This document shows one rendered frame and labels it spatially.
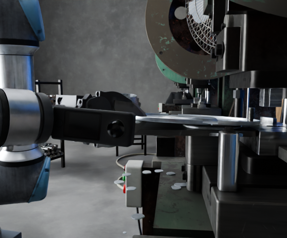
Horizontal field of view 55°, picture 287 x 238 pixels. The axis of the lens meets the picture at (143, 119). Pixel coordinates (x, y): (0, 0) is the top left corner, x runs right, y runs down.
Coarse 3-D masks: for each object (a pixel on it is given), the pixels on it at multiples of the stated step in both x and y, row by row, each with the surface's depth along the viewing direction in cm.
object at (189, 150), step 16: (144, 128) 54; (160, 128) 54; (176, 128) 54; (192, 128) 54; (208, 128) 53; (224, 128) 53; (240, 128) 54; (192, 144) 55; (208, 144) 55; (192, 160) 55; (208, 160) 55; (192, 176) 56
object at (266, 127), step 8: (256, 128) 54; (264, 128) 54; (272, 128) 54; (280, 128) 54; (256, 136) 53; (264, 136) 51; (272, 136) 51; (280, 136) 51; (248, 144) 58; (256, 144) 53; (264, 144) 51; (272, 144) 51; (280, 144) 51; (256, 152) 53; (264, 152) 51; (272, 152) 51
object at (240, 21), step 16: (240, 16) 52; (256, 16) 49; (272, 16) 49; (224, 32) 53; (240, 32) 52; (256, 32) 49; (272, 32) 49; (224, 48) 53; (240, 48) 52; (256, 48) 49; (272, 48) 49; (224, 64) 53; (240, 64) 52; (256, 64) 50; (272, 64) 49
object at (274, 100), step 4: (264, 88) 56; (268, 88) 56; (272, 88) 55; (276, 88) 55; (280, 88) 55; (260, 92) 58; (264, 92) 56; (268, 92) 56; (272, 92) 55; (276, 92) 55; (280, 92) 55; (260, 96) 58; (264, 96) 56; (268, 96) 56; (272, 96) 55; (276, 96) 55; (280, 96) 55; (260, 100) 58; (264, 100) 56; (268, 100) 56; (272, 100) 55; (276, 100) 55; (280, 100) 55; (260, 104) 58; (264, 104) 56; (268, 104) 56; (272, 104) 55; (276, 104) 55; (280, 104) 55
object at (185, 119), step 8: (144, 120) 48; (152, 120) 47; (160, 120) 46; (168, 120) 46; (176, 120) 45; (184, 120) 45; (192, 120) 45; (200, 120) 45; (208, 120) 54; (216, 120) 55; (224, 120) 59; (232, 120) 61; (240, 120) 63; (256, 120) 57
